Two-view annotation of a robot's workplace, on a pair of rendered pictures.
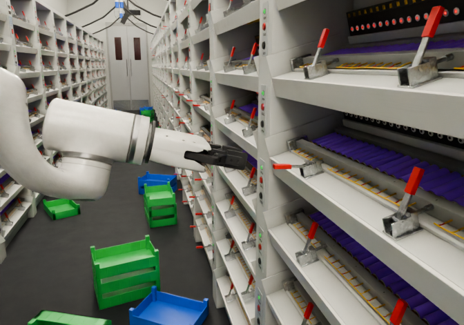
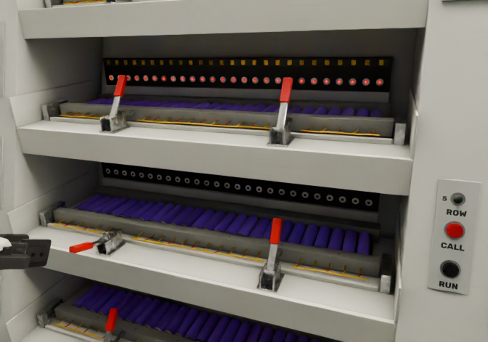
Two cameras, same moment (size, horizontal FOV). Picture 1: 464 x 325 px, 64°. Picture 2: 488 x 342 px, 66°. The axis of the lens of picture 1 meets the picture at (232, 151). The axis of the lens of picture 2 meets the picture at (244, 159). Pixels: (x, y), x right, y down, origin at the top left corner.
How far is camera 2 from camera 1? 0.30 m
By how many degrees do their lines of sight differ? 56
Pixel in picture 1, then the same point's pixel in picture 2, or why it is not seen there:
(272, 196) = (18, 295)
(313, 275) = not seen: outside the picture
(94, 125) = not seen: outside the picture
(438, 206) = (288, 250)
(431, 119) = (311, 173)
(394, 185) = (234, 240)
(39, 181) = not seen: outside the picture
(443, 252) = (317, 288)
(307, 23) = (59, 62)
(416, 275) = (306, 318)
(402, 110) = (275, 166)
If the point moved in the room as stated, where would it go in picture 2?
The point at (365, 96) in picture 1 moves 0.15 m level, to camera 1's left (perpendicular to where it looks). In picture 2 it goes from (223, 154) to (132, 157)
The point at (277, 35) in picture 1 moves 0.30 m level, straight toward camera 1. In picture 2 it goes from (24, 71) to (122, 58)
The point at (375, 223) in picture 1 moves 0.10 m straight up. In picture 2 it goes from (240, 282) to (245, 210)
